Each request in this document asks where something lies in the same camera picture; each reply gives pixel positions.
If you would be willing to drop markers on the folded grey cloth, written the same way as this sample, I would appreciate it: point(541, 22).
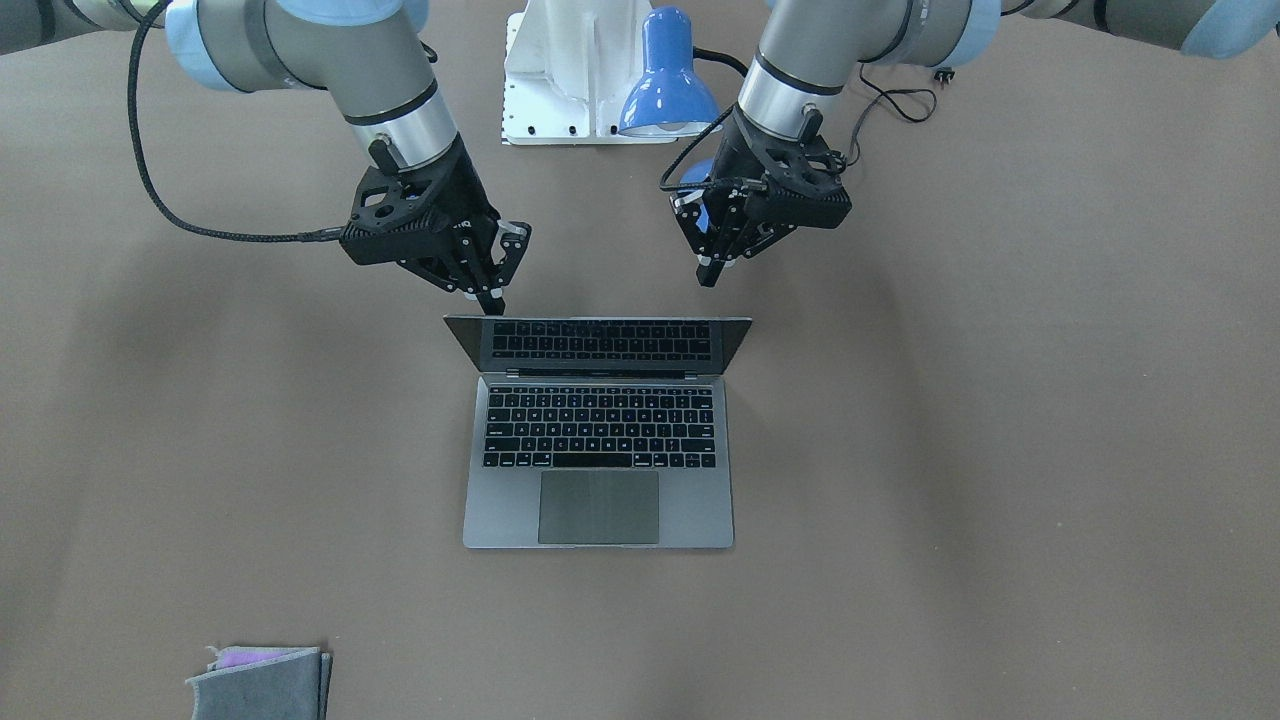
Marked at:
point(263, 683)

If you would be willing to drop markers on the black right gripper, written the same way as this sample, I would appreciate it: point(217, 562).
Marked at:
point(466, 203)

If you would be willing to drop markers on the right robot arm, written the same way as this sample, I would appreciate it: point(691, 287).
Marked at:
point(367, 55)

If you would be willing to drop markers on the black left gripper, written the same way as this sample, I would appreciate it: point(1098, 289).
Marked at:
point(727, 163)

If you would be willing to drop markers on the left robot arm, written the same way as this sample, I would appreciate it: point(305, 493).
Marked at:
point(809, 49)

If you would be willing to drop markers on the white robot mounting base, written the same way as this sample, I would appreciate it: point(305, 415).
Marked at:
point(570, 66)

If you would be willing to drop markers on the blue desk lamp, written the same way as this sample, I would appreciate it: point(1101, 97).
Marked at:
point(669, 100)

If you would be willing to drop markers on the grey laptop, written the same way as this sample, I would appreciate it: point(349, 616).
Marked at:
point(599, 431)

